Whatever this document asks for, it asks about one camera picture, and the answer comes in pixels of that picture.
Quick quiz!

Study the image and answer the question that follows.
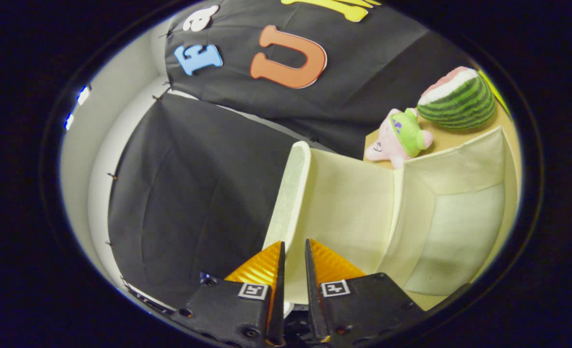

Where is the pale green fabric storage box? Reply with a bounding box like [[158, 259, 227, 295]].
[[264, 127, 521, 311]]

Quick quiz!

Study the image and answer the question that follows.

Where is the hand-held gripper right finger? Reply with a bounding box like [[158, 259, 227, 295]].
[[305, 238, 424, 346]]

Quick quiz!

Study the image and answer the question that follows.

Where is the pink and green plush toy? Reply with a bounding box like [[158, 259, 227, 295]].
[[365, 107, 434, 170]]

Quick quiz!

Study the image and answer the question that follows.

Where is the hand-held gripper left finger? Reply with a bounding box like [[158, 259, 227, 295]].
[[184, 240, 286, 348]]

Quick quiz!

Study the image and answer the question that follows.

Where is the watermelon slice plush toy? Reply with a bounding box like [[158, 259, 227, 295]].
[[417, 66, 497, 130]]

